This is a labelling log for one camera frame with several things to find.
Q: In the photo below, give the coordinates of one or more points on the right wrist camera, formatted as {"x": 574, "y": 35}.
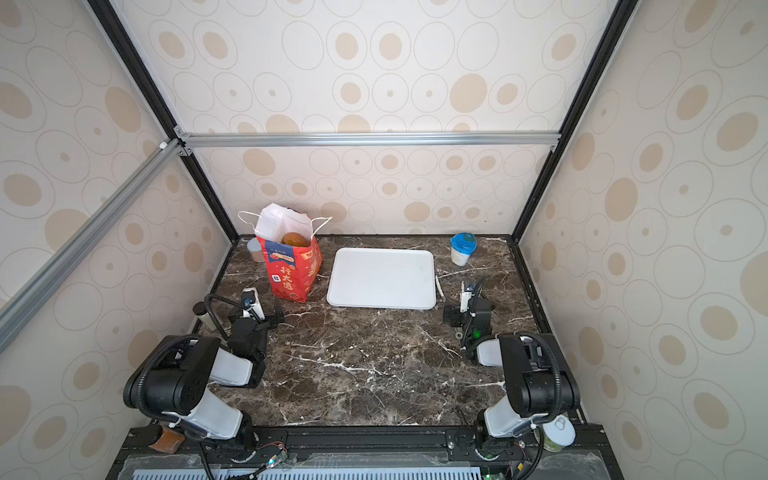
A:
{"x": 466, "y": 297}

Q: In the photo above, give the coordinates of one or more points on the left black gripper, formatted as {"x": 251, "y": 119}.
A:
{"x": 271, "y": 322}

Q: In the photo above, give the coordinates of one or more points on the horizontal aluminium frame bar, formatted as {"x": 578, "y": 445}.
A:
{"x": 378, "y": 139}

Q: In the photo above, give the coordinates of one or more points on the white cup blue lid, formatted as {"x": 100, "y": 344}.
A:
{"x": 463, "y": 245}

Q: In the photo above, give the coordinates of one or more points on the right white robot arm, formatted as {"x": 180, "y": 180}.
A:
{"x": 539, "y": 388}

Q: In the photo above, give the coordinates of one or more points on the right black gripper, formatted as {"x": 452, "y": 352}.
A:
{"x": 453, "y": 311}

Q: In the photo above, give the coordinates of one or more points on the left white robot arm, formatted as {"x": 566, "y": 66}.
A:
{"x": 171, "y": 386}

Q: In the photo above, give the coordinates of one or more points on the brown object at base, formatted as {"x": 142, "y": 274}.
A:
{"x": 165, "y": 440}

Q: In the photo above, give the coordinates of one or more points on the white rectangular tray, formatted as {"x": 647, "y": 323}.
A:
{"x": 382, "y": 279}

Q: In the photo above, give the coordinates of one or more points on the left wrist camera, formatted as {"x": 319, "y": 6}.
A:
{"x": 251, "y": 304}

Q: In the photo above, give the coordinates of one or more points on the round fake bread bun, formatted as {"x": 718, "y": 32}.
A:
{"x": 295, "y": 239}

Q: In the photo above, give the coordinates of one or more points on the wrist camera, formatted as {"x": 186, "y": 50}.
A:
{"x": 466, "y": 297}
{"x": 251, "y": 304}

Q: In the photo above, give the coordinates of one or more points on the clear jar pink contents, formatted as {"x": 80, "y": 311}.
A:
{"x": 255, "y": 250}

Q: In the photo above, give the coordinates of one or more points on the left diagonal aluminium bar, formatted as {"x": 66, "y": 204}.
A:
{"x": 38, "y": 290}

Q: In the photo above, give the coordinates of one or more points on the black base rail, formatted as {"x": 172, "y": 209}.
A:
{"x": 374, "y": 452}

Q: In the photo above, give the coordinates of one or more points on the red paper gift bag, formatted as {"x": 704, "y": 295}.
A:
{"x": 292, "y": 270}

